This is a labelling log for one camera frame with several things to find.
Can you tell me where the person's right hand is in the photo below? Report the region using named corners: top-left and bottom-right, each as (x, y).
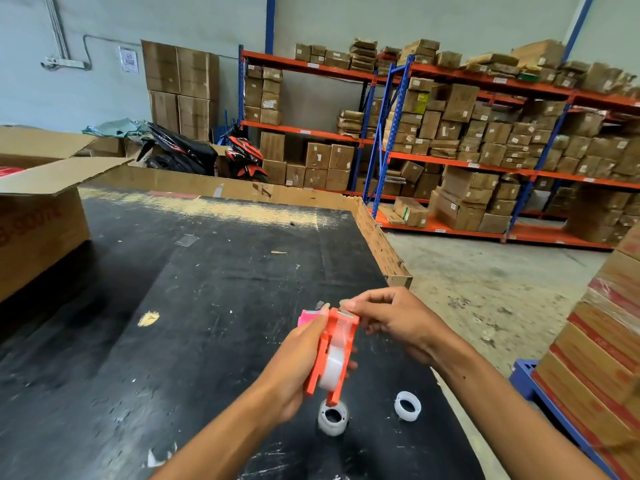
top-left (340, 287), bottom-right (469, 369)

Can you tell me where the person's left hand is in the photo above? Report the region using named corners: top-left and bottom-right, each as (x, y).
top-left (257, 304), bottom-right (359, 426)

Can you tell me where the orange tape dispenser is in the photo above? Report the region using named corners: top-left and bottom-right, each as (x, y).
top-left (304, 307), bottom-right (361, 406)

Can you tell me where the person's right forearm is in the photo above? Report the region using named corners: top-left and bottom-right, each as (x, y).
top-left (434, 344), bottom-right (610, 480)

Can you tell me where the person's left forearm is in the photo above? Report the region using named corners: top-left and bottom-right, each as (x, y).
top-left (149, 389), bottom-right (297, 480)

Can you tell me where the clear tape roll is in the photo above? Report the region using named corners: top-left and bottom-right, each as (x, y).
top-left (319, 345), bottom-right (347, 393)

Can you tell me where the white empty tape core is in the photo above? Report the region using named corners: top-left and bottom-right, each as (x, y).
top-left (394, 391), bottom-right (422, 422)
top-left (317, 400), bottom-right (349, 437)

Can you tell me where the pile of brown cardboard boxes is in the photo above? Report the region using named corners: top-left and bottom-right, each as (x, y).
top-left (380, 39), bottom-right (640, 246)
top-left (243, 39), bottom-right (403, 192)

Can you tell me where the red and black scooter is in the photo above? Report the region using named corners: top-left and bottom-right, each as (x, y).
top-left (217, 127), bottom-right (271, 184)

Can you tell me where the orange and blue shelf rack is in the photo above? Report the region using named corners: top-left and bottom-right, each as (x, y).
top-left (238, 44), bottom-right (403, 196)

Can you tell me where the blue plastic pallet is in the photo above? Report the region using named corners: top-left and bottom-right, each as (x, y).
top-left (509, 359), bottom-right (620, 480)

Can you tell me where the long orange blue shelf rack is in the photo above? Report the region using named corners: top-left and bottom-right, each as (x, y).
top-left (364, 55), bottom-right (640, 251)

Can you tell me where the large brown cardboard box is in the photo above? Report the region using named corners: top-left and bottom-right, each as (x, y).
top-left (141, 40), bottom-right (181, 94)
top-left (176, 46), bottom-right (221, 101)
top-left (149, 91), bottom-right (181, 134)
top-left (177, 95), bottom-right (218, 143)

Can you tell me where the stack of red striped cartons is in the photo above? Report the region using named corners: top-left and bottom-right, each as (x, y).
top-left (531, 225), bottom-right (640, 480)

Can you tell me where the green tarp bundle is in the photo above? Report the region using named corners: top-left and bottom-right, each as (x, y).
top-left (82, 118), bottom-right (152, 139)

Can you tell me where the blue steel column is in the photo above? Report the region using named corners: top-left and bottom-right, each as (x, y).
top-left (265, 0), bottom-right (277, 55)
top-left (564, 0), bottom-right (597, 61)

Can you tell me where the open brown cardboard box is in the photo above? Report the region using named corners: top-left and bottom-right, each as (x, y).
top-left (0, 126), bottom-right (133, 303)

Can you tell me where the grey wall conduit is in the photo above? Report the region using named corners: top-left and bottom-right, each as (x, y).
top-left (41, 0), bottom-right (92, 71)

